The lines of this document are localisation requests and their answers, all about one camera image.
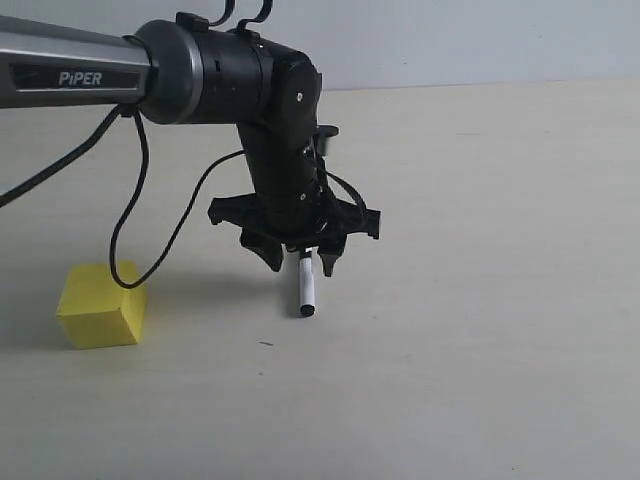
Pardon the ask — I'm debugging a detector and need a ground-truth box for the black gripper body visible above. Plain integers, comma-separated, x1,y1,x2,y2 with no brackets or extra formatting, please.
208,194,381,247

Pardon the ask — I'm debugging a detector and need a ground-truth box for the black and white marker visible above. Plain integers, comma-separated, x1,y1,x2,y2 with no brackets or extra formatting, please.
298,248,316,317

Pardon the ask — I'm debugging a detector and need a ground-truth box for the yellow cube block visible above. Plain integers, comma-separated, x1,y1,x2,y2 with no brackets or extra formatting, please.
56,263,147,349

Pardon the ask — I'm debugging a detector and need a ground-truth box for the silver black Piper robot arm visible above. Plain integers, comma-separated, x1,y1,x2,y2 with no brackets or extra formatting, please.
1,12,380,276

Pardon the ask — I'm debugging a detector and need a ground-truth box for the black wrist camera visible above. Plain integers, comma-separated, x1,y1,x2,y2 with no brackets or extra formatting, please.
313,125,339,157

